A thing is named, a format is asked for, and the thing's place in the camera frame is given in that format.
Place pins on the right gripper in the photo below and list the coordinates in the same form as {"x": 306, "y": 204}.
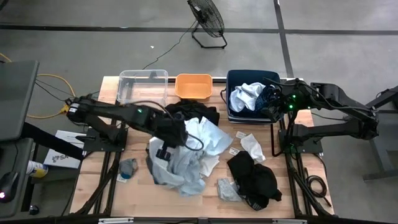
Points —
{"x": 275, "y": 109}

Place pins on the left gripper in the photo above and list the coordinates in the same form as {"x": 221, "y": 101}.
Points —
{"x": 171, "y": 132}

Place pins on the light blue shirt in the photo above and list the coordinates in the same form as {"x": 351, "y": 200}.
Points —
{"x": 244, "y": 98}
{"x": 186, "y": 174}

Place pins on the grey blue sock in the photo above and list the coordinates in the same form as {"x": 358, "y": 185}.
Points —
{"x": 127, "y": 168}

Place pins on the small white cloth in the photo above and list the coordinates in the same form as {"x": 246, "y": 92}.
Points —
{"x": 252, "y": 147}

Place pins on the black garment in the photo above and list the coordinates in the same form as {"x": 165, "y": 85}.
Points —
{"x": 199, "y": 110}

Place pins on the black briefs grey waistband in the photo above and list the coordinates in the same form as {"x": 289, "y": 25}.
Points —
{"x": 255, "y": 180}

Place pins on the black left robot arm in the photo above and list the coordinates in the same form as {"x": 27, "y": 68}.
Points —
{"x": 118, "y": 110}

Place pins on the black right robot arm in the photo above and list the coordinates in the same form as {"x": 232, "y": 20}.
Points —
{"x": 329, "y": 91}

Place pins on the white paper tag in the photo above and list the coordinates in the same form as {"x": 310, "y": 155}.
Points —
{"x": 234, "y": 151}
{"x": 122, "y": 179}
{"x": 241, "y": 134}

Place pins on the clear plastic bin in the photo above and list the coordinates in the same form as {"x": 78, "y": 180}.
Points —
{"x": 141, "y": 93}

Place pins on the orange plastic tub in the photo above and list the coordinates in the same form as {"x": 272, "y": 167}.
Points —
{"x": 193, "y": 87}

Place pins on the light grey sock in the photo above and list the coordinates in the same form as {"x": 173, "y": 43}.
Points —
{"x": 228, "y": 189}

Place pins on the white paper sheet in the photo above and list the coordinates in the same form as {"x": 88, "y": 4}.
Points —
{"x": 66, "y": 137}

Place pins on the white printed cardboard box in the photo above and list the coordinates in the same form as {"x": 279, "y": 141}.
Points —
{"x": 62, "y": 158}

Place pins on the black floor fan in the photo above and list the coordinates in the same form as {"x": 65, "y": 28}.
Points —
{"x": 206, "y": 15}

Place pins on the black diagonal strut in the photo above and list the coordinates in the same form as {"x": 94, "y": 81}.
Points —
{"x": 46, "y": 141}

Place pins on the grey metal side table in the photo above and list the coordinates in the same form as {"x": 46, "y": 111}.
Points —
{"x": 385, "y": 149}

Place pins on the white yellow spray can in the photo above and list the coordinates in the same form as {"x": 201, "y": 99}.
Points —
{"x": 37, "y": 169}

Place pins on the black caster wheel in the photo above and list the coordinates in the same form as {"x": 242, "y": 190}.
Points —
{"x": 33, "y": 210}

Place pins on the dark grey keyboard tray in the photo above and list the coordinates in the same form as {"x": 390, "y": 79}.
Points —
{"x": 21, "y": 155}

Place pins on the dark grey desk panel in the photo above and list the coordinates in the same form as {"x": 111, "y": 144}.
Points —
{"x": 18, "y": 99}

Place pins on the black computer mouse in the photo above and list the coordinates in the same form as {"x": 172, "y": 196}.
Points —
{"x": 8, "y": 185}

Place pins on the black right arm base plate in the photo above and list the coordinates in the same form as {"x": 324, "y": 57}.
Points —
{"x": 311, "y": 146}

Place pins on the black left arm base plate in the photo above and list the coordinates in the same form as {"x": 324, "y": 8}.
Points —
{"x": 93, "y": 144}

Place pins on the silver metal bracket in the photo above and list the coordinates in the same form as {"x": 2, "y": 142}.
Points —
{"x": 289, "y": 221}
{"x": 115, "y": 220}

